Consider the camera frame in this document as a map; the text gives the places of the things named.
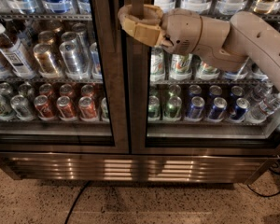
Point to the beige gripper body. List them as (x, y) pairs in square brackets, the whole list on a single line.
[(182, 31)]

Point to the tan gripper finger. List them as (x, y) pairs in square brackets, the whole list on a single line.
[(151, 15), (147, 32)]

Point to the fridge glass door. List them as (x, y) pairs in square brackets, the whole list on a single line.
[(251, 124), (90, 24)]

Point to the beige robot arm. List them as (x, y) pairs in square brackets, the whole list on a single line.
[(225, 45)]

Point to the steel fridge base grille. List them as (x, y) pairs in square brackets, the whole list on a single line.
[(192, 169)]

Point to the white green can centre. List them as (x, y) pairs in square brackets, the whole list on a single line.
[(180, 67)]

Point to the white green can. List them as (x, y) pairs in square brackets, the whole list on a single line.
[(205, 71), (180, 67)]

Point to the white green can right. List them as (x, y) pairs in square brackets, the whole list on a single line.
[(205, 71)]

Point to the green can lower shelf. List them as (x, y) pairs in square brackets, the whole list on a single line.
[(172, 109)]

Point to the blue can lower left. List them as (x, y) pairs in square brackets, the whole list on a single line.
[(195, 109)]

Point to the blue can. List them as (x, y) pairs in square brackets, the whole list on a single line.
[(195, 109), (217, 109)]

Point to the silver soda can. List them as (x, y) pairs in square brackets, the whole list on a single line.
[(73, 59)]

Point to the blue can lower right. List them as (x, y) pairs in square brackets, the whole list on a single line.
[(217, 109)]

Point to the red soda can right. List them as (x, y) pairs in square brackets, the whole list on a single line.
[(87, 108)]

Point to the red soda can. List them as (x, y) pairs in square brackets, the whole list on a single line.
[(66, 108), (87, 108), (44, 107)]

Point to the gold soda can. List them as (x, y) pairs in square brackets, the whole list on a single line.
[(49, 65)]

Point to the red soda can middle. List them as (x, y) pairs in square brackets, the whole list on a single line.
[(66, 108)]

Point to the red soda can left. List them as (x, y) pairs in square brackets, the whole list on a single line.
[(44, 107)]

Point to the brown tea bottle right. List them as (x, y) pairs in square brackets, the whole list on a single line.
[(17, 54)]

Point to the green silver can left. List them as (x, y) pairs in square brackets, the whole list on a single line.
[(6, 111)]

